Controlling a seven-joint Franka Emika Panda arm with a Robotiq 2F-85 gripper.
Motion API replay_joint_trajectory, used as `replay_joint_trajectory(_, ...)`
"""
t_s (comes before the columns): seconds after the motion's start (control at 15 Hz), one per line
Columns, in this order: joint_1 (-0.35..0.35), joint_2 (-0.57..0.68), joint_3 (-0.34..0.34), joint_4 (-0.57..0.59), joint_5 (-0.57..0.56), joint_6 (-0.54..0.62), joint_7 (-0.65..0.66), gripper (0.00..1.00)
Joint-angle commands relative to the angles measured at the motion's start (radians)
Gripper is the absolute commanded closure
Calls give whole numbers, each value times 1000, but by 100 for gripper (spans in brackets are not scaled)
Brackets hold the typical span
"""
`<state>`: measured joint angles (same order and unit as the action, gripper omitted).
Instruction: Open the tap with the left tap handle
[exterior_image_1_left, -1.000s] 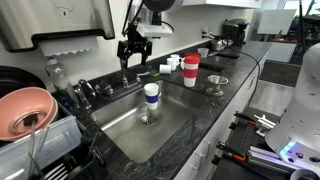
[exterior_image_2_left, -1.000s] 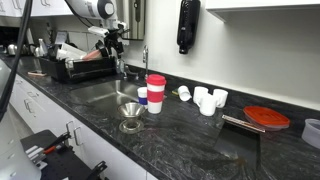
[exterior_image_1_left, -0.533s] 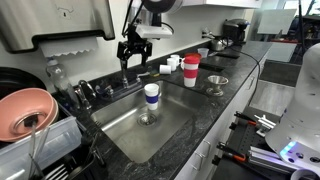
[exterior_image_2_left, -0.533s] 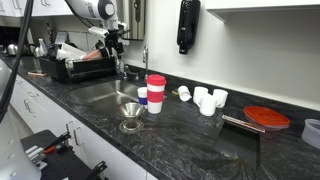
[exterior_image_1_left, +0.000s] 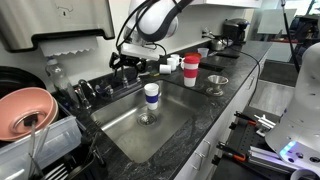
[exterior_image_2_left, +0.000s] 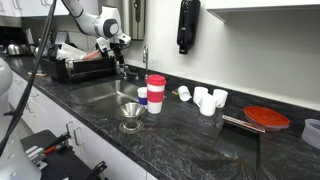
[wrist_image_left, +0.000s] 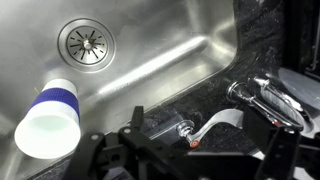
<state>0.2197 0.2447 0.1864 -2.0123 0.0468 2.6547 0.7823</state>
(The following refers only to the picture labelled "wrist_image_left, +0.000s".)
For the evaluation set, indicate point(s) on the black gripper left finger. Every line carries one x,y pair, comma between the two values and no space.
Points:
110,156

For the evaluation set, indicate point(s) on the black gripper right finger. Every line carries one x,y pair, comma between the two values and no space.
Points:
283,156

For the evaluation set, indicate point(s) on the small chrome gooseneck tap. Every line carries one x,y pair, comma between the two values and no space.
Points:
276,100

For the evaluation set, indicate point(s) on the white cup blue band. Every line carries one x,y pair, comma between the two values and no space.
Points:
50,130

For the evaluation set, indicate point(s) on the metal sink drain strainer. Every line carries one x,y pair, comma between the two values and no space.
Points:
86,45

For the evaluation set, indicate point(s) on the stainless steel sink basin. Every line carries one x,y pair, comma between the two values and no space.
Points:
150,40

